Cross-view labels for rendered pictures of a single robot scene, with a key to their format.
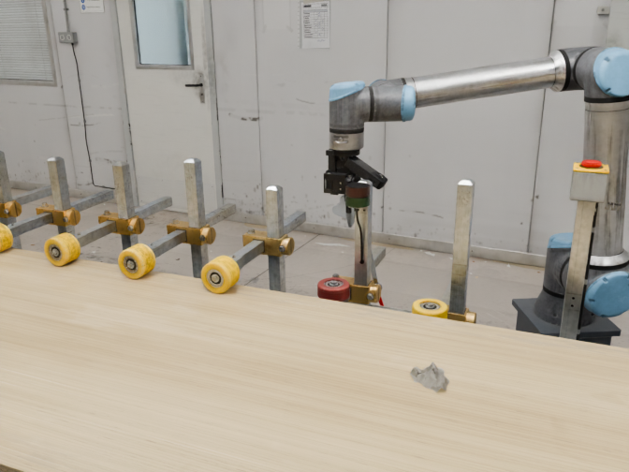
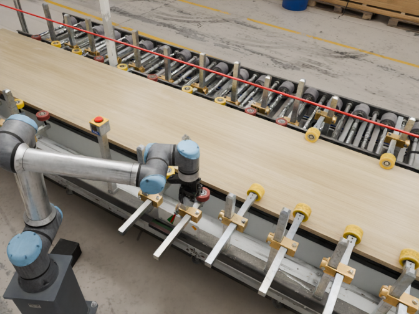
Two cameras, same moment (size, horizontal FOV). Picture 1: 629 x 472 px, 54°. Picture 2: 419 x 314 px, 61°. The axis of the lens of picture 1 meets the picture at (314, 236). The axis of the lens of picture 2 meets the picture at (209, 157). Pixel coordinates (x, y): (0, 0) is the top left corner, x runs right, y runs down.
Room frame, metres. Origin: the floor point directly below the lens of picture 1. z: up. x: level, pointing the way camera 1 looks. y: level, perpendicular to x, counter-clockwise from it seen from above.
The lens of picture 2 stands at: (2.66, 0.10, 2.29)
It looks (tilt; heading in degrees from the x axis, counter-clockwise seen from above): 42 degrees down; 185
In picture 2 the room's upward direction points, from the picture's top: 3 degrees clockwise
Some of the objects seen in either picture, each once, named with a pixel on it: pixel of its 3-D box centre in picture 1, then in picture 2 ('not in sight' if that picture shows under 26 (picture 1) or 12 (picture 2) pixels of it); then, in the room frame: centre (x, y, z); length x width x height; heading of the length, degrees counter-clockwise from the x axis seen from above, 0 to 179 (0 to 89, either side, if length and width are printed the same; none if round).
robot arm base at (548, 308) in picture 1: (565, 300); (36, 270); (1.82, -0.82, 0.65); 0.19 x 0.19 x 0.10
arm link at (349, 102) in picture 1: (347, 107); (187, 156); (1.59, -0.09, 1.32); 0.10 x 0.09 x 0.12; 95
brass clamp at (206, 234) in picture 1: (191, 233); (282, 243); (1.69, 0.36, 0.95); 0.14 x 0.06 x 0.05; 67
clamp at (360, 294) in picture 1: (354, 290); (188, 211); (1.49, -0.10, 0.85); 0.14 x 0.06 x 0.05; 67
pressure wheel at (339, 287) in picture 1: (333, 302); (202, 199); (1.40, -0.05, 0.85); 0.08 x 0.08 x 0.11
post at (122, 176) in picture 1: (129, 238); (328, 272); (1.78, 0.57, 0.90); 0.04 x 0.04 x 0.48; 67
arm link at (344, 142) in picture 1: (345, 140); (189, 171); (1.58, -0.09, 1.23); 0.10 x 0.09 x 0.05; 157
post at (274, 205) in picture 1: (276, 269); (227, 227); (1.58, 0.11, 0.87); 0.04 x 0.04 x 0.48; 67
